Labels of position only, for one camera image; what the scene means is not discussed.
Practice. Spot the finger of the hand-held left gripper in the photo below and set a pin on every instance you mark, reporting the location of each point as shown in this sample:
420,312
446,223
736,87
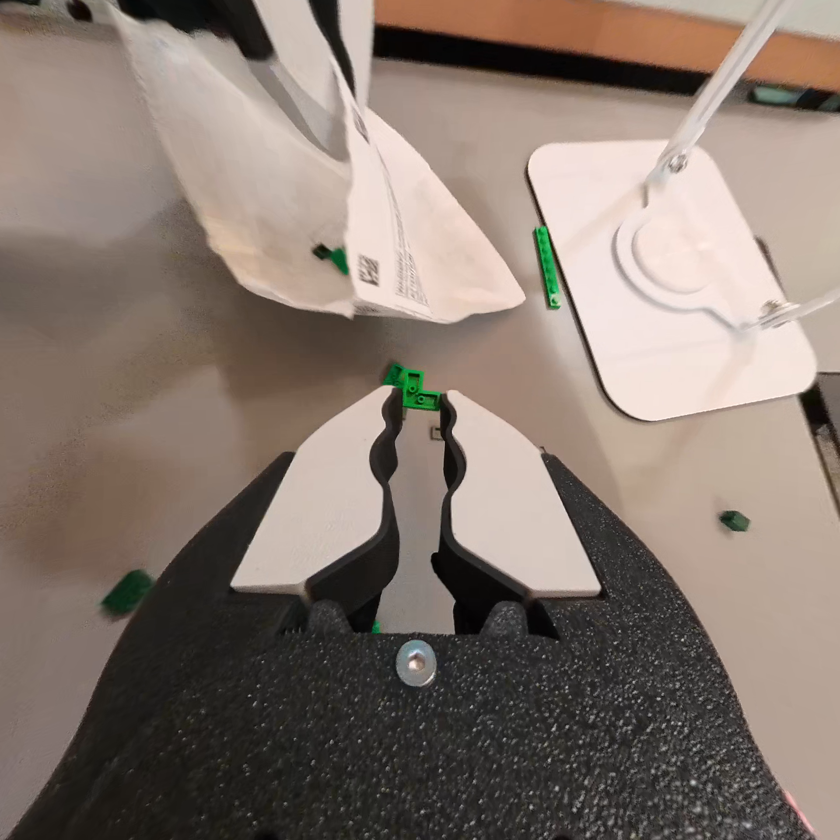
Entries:
308,111
354,39

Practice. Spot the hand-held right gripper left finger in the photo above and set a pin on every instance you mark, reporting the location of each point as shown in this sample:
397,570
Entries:
315,512

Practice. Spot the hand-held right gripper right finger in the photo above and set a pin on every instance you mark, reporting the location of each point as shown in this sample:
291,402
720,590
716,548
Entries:
518,512

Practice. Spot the white paper bag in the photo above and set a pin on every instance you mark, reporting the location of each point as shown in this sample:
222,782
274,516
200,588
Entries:
229,197

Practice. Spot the grey desk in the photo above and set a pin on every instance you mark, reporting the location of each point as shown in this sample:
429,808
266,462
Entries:
131,394

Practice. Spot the small green brick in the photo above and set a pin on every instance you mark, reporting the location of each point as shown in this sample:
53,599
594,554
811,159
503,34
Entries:
340,259

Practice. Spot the dark green brick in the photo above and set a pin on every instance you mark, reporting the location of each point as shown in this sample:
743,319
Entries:
733,522
126,592

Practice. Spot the brown wooden board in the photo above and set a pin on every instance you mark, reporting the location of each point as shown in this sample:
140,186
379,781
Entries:
590,26

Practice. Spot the long green brick plate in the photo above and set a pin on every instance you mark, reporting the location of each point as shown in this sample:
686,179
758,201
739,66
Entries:
548,266

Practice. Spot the black object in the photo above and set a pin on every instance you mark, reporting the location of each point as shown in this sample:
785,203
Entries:
823,446

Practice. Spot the dark green object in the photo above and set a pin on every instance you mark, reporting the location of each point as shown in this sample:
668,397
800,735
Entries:
787,98

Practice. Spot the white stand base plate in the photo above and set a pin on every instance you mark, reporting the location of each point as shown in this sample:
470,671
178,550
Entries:
669,315

